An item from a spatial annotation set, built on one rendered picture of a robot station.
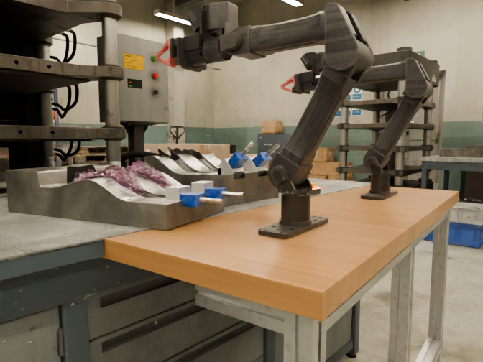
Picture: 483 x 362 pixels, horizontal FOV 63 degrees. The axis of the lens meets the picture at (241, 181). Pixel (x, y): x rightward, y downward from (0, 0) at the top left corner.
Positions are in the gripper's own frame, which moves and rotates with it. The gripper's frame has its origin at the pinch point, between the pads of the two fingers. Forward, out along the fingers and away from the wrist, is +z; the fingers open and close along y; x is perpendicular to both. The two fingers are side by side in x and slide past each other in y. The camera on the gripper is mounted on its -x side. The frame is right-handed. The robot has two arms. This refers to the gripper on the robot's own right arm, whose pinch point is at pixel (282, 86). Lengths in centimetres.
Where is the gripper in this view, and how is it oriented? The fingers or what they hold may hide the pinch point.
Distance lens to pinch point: 156.4
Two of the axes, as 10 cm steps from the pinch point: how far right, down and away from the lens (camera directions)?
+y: -5.9, 0.8, -8.0
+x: 0.3, 10.0, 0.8
